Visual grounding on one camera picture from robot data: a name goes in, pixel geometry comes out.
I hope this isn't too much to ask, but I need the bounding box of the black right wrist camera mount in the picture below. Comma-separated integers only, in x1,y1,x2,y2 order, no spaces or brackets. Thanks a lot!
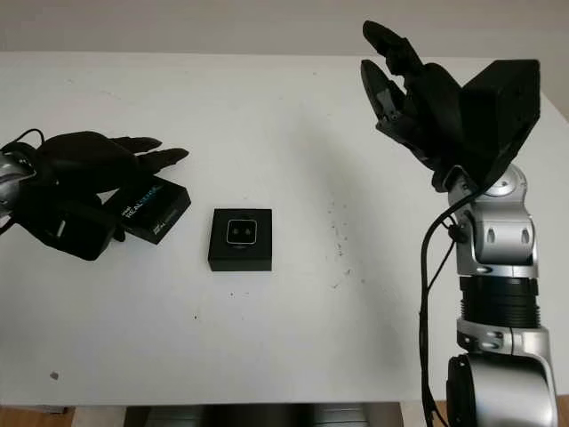
457,57,542,188

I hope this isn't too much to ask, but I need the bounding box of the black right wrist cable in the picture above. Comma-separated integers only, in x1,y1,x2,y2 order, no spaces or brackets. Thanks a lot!
417,190,472,427

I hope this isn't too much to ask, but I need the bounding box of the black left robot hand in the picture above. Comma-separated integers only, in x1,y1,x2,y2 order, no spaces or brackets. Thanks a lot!
30,130,190,244

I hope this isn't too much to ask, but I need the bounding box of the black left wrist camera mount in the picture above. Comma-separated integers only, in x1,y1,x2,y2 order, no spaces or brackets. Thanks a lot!
20,181,117,262

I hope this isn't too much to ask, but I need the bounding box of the black box base with insert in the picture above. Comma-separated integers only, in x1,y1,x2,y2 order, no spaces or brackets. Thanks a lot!
206,207,275,272

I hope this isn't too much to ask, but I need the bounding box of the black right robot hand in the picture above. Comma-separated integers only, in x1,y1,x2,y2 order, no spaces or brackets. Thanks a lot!
360,20,479,179

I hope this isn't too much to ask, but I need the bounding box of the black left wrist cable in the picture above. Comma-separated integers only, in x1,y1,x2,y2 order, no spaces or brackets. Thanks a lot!
0,128,45,157

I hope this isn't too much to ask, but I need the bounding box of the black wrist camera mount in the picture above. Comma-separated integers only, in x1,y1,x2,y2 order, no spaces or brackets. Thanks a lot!
20,181,117,262
457,57,542,188

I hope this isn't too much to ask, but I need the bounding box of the dark grey robot torso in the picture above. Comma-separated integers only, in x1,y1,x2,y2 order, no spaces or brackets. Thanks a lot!
126,393,401,427

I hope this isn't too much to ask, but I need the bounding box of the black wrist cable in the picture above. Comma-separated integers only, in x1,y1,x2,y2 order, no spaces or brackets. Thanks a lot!
417,190,472,427
0,128,45,157

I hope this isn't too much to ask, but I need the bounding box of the black RealSense box lid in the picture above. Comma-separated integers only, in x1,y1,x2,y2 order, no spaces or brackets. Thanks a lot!
119,179,192,245

